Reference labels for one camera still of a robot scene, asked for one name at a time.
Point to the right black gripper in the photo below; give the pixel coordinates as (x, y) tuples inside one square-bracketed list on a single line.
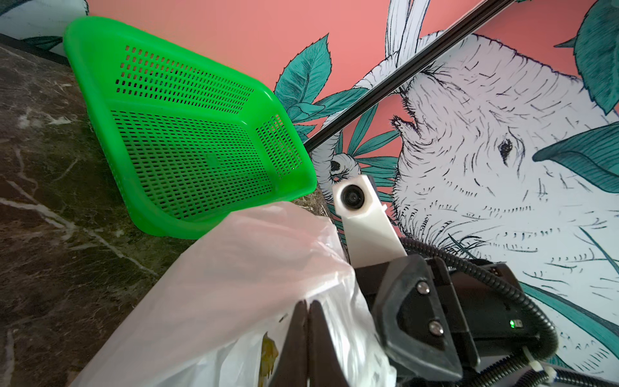
[(435, 323)]

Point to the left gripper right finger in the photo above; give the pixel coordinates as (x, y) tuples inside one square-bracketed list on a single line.
[(323, 365)]

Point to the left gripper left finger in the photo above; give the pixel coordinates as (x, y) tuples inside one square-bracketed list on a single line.
[(292, 369)]

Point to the yellow pineapple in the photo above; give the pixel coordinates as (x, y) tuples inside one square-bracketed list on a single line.
[(268, 357)]

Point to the white plastic bag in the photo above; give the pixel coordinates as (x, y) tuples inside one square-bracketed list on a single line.
[(203, 322)]

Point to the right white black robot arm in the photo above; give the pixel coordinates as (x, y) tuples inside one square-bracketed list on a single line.
[(528, 366)]

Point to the green plastic basket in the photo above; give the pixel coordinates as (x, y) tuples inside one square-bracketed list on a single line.
[(188, 140)]

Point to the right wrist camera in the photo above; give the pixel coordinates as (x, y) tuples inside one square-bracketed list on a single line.
[(370, 236)]

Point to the right black frame post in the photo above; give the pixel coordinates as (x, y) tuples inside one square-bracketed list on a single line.
[(473, 20)]

